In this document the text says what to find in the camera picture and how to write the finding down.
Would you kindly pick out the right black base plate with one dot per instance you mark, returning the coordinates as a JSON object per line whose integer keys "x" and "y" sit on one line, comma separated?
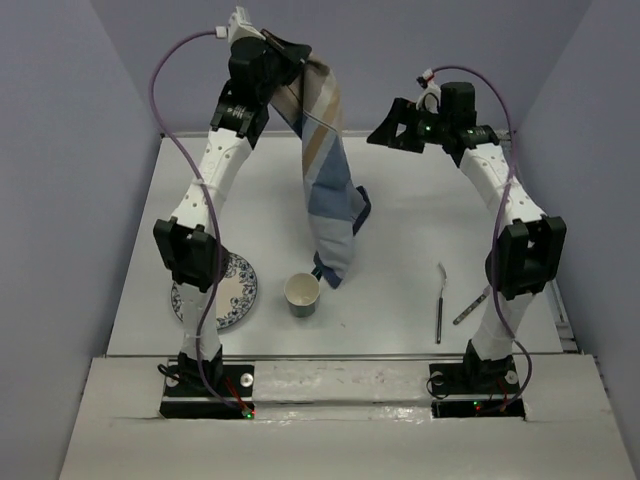
{"x": 455, "y": 396}

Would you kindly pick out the blue floral ceramic plate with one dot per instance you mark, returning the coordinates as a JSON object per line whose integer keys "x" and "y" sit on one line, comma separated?
{"x": 236, "y": 294}

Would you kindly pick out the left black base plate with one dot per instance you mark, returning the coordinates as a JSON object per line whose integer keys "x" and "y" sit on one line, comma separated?
{"x": 188, "y": 398}

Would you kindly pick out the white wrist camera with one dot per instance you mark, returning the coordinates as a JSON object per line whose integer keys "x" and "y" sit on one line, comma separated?
{"x": 238, "y": 26}
{"x": 429, "y": 99}

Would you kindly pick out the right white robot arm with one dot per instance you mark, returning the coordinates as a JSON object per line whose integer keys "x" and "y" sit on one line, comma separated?
{"x": 527, "y": 243}

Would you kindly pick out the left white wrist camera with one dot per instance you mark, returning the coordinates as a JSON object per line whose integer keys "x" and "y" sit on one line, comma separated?
{"x": 238, "y": 26}

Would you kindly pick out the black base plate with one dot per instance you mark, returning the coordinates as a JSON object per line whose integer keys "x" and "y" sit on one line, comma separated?
{"x": 455, "y": 396}
{"x": 188, "y": 398}

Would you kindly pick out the silver fork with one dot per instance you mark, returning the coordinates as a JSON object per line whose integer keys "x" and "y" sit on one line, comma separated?
{"x": 440, "y": 304}

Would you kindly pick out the blue beige checked cloth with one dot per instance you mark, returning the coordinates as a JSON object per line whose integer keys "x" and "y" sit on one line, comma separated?
{"x": 337, "y": 208}

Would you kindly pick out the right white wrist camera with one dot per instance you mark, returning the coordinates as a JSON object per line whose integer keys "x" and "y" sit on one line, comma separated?
{"x": 429, "y": 99}

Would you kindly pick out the green white ceramic mug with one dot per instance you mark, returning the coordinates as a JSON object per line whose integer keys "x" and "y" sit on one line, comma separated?
{"x": 302, "y": 293}

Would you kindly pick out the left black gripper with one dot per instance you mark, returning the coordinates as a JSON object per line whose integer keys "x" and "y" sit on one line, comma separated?
{"x": 292, "y": 56}

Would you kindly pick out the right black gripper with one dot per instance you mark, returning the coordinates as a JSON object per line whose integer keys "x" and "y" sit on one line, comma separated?
{"x": 401, "y": 111}

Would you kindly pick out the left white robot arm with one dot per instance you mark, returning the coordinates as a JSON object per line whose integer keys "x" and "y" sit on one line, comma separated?
{"x": 189, "y": 240}

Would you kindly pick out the silver table knife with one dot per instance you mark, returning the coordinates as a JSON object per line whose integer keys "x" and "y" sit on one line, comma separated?
{"x": 472, "y": 306}

